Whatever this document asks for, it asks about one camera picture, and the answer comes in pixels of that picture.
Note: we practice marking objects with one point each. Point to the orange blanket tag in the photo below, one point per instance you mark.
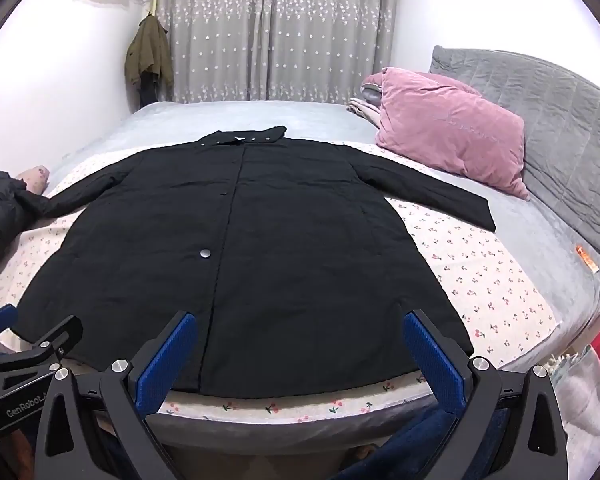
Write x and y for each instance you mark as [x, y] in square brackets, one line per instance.
[586, 259]

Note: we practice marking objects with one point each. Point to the folded beige cloths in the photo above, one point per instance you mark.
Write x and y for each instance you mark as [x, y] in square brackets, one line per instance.
[365, 109]

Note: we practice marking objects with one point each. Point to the person's blue trouser legs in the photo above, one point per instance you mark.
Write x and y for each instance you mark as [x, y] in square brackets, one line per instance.
[405, 445]

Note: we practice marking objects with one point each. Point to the grey quilted headboard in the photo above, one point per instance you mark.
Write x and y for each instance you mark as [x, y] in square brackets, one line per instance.
[555, 125]

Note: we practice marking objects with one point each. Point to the white patterned bag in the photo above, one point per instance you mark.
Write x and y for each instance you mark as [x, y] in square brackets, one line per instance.
[587, 405]

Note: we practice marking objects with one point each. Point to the black puffer jacket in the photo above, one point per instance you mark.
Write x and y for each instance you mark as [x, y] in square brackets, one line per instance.
[2, 220]

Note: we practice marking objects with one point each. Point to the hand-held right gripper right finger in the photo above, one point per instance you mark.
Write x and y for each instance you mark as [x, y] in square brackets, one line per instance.
[432, 360]

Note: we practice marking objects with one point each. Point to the cherry print bed sheet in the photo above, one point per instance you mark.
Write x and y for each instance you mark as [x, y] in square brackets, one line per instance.
[480, 280]

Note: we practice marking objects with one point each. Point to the pink patterned bolster pillow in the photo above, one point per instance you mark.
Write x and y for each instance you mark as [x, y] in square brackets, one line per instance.
[34, 178]

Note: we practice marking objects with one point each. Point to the dark hanging garment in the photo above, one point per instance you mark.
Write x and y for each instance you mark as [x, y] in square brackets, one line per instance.
[149, 91]

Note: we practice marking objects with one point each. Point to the olive green hanging jacket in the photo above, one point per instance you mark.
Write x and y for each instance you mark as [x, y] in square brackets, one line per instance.
[147, 55]

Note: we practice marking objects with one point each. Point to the pink velvet pillow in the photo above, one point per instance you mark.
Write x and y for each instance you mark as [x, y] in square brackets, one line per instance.
[445, 130]

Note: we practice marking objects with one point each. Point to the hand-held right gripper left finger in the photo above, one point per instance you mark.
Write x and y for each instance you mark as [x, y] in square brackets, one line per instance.
[162, 360]

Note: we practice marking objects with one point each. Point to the grey star pattern curtain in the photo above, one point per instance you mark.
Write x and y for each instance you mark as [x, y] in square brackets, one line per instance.
[275, 30]

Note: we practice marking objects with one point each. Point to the black coat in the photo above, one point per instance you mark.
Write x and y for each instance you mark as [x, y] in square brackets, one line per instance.
[280, 240]

